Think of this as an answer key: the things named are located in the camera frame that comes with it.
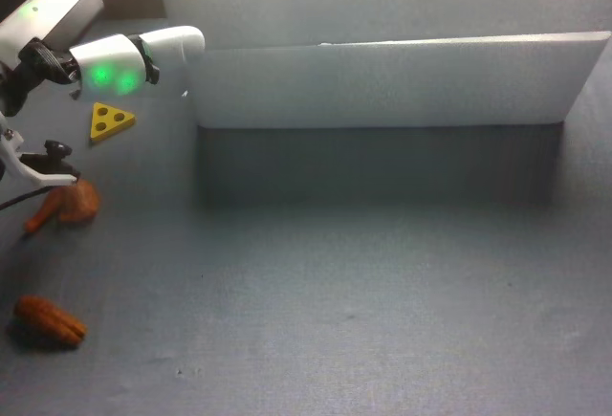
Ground white styrofoam tray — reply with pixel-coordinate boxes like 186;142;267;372
155;0;612;50

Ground white styrofoam block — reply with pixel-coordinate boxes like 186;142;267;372
188;31;612;129

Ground orange toy bread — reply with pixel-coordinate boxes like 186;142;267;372
12;295;88;346

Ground yellow triangle block with holes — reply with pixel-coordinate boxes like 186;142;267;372
89;101;137;142

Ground grey table cloth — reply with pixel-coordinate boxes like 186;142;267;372
0;13;612;416

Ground brown toy chicken drumstick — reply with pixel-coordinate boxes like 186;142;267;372
24;179;101;234

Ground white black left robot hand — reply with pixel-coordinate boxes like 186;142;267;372
0;0;207;100

